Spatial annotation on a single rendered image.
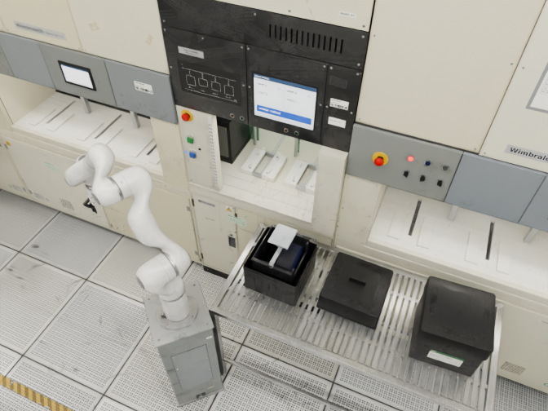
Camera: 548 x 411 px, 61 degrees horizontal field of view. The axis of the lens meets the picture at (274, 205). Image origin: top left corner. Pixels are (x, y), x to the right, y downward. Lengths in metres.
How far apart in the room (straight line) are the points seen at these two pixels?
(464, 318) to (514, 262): 0.57
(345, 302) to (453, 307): 0.47
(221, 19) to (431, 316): 1.48
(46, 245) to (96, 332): 0.88
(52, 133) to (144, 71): 1.14
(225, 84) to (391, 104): 0.72
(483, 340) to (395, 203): 0.91
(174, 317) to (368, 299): 0.89
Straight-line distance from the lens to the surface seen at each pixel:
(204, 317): 2.28
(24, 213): 4.12
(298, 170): 2.69
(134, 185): 1.85
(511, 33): 1.72
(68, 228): 3.87
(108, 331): 3.24
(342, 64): 1.85
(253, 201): 2.56
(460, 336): 2.08
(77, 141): 3.19
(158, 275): 1.95
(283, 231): 2.14
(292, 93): 1.99
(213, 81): 2.15
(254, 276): 2.23
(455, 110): 1.87
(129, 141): 3.09
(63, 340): 3.31
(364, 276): 2.30
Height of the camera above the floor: 2.73
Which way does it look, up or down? 47 degrees down
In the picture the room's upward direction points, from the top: 1 degrees clockwise
